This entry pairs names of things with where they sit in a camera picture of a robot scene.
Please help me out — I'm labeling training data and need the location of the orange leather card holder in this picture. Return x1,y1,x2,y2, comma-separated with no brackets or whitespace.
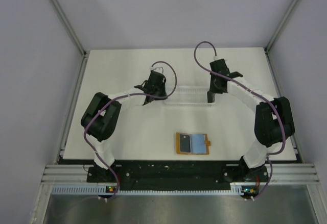
175,132,211,155

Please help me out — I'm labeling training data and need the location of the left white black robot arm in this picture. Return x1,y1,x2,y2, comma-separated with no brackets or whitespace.
81,71,168,183

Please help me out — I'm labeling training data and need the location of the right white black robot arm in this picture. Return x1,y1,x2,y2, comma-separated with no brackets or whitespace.
207,59,295,182

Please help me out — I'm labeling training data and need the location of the clear plastic card tray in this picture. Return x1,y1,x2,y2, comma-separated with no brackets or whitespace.
163,86,216,106

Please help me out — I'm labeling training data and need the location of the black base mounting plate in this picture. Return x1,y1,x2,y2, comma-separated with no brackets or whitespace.
95,160,268,191

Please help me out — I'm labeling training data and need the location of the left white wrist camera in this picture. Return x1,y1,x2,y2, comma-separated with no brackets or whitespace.
149,66,164,74

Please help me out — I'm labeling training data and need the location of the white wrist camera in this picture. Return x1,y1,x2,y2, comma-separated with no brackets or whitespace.
214,56,227,62
149,66,164,74

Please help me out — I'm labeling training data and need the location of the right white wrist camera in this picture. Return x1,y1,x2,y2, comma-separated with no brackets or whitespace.
214,56,227,62

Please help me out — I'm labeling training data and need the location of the grey slotted cable duct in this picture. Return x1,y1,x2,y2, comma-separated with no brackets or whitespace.
52,184,258,196

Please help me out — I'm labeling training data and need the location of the aluminium front rail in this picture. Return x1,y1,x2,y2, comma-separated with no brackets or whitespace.
41,163,320,185

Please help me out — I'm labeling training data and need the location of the right aluminium frame post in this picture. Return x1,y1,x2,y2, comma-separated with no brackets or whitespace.
264,0,301,55

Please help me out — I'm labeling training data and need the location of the aluminium frame post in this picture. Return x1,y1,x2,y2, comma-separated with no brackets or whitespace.
38,0,89,56
264,0,301,55

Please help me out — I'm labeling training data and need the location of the left aluminium frame post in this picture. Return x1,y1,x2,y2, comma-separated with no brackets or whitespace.
38,0,89,56

